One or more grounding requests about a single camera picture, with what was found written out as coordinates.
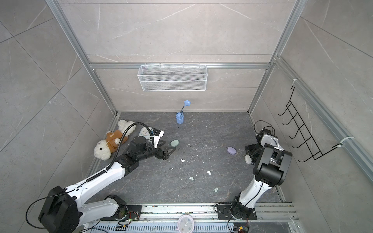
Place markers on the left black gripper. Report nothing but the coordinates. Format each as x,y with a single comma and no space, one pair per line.
165,155

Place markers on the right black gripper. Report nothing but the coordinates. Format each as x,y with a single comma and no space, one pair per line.
251,147

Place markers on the white earbud charging case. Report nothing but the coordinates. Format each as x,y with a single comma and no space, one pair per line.
248,159

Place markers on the purple earbud charging case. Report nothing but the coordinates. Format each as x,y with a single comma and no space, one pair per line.
231,150

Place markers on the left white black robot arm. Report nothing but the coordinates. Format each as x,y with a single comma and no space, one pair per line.
66,209

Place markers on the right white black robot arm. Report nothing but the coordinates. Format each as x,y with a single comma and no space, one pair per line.
270,167

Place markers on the green earbud charging case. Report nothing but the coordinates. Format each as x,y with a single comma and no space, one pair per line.
174,143

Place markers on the small round white clock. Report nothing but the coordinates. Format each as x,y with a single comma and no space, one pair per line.
144,133

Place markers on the blue cup holder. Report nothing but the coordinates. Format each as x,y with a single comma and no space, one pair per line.
180,118

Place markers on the white plush bear toy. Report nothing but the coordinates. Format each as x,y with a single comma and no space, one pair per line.
106,147

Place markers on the pink round clock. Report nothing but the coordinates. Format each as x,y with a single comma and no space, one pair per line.
185,224

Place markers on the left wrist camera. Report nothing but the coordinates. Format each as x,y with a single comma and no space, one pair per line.
155,137

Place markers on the black wire hook rack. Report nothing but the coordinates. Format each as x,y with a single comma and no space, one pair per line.
304,132

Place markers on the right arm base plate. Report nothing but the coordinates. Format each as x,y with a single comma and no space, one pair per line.
225,212

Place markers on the white wire mesh basket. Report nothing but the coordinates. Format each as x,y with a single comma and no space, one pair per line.
173,77

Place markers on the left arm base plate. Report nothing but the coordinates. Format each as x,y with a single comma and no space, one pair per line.
132,212

